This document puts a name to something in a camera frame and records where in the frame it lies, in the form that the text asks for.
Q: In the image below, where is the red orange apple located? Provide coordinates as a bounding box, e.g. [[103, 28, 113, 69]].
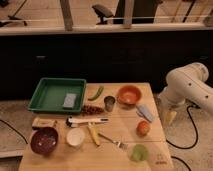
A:
[[136, 121, 151, 136]]

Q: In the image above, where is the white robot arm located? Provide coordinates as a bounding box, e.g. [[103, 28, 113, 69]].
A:
[[159, 62, 213, 125]]

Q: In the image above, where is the small metal cup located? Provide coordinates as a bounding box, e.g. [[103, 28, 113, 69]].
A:
[[104, 96, 115, 112]]

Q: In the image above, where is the white paper cup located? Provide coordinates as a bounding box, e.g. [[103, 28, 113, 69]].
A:
[[66, 128, 85, 147]]

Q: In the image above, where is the green plastic cup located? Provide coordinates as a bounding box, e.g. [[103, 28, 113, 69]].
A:
[[130, 144, 148, 162]]

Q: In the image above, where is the green chili pepper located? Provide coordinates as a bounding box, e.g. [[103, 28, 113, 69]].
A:
[[88, 86, 104, 101]]

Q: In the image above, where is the orange bowl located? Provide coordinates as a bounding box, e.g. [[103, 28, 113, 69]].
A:
[[117, 85, 142, 105]]

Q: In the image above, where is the grey sponge block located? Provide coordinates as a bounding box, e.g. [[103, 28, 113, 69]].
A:
[[63, 93, 77, 108]]

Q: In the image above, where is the yellow banana piece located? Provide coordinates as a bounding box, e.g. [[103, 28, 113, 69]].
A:
[[88, 122, 100, 146]]

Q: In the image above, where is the green plastic tray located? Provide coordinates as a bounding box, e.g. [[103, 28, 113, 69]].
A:
[[28, 78, 86, 114]]

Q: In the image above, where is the metal fork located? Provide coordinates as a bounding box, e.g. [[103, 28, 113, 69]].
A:
[[98, 133, 128, 150]]

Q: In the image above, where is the small wooden block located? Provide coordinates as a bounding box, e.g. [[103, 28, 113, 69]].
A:
[[32, 118, 57, 130]]

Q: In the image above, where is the dark red bowl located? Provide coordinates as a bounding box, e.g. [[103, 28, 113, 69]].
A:
[[30, 127, 58, 155]]

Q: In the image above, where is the white handled knife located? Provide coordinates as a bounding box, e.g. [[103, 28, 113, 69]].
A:
[[66, 117, 109, 127]]

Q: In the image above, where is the black cable right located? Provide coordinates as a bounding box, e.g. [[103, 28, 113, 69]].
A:
[[165, 105, 200, 150]]

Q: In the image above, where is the black cable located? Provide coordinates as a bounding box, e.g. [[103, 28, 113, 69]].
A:
[[165, 105, 200, 150], [0, 118, 29, 145]]

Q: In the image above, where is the black cable left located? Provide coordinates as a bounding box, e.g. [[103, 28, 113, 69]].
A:
[[0, 118, 29, 145]]

